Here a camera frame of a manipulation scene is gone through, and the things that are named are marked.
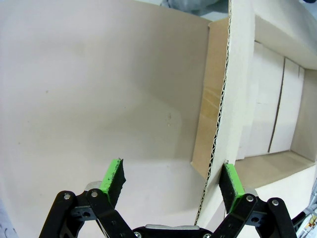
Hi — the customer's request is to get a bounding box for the grey fabric garment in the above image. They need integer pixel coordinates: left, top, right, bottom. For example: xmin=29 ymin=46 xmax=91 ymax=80
xmin=159 ymin=0 xmax=225 ymax=17

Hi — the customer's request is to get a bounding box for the white gift box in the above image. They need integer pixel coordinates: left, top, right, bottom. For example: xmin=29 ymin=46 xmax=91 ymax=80
xmin=236 ymin=41 xmax=285 ymax=161
xmin=268 ymin=58 xmax=306 ymax=154

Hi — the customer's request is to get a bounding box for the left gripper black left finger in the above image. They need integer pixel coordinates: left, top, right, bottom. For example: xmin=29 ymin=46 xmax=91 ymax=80
xmin=38 ymin=158 xmax=136 ymax=238

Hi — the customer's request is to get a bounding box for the brown cardboard shipping box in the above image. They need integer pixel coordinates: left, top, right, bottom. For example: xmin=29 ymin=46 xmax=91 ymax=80
xmin=190 ymin=0 xmax=317 ymax=227

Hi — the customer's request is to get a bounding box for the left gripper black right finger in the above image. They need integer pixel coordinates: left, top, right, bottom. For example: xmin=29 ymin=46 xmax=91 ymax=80
xmin=210 ymin=161 xmax=298 ymax=238

